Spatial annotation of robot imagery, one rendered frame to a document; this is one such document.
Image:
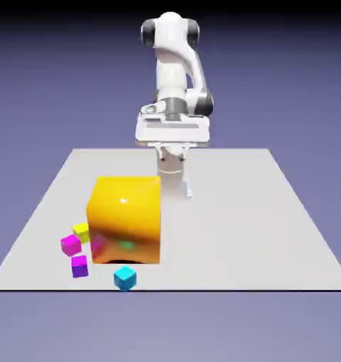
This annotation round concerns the small cyan cube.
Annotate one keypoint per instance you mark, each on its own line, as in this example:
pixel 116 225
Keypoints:
pixel 125 278

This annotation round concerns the small yellow cube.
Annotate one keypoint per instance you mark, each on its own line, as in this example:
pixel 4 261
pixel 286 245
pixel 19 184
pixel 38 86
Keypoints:
pixel 81 230

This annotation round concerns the small magenta cube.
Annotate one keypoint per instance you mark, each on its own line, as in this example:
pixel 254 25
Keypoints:
pixel 71 244

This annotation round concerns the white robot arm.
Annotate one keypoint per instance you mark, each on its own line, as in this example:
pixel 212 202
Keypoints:
pixel 173 56

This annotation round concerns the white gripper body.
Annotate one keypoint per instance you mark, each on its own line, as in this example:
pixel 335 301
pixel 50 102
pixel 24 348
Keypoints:
pixel 170 133

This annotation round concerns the small purple cube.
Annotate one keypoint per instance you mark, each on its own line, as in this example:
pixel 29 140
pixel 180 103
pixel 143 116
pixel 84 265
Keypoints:
pixel 80 267

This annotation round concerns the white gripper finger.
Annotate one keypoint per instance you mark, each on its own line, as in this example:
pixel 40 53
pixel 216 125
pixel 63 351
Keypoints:
pixel 160 154
pixel 183 154

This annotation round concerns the large orange box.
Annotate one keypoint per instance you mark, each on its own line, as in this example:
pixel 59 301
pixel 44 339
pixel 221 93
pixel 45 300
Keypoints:
pixel 125 220

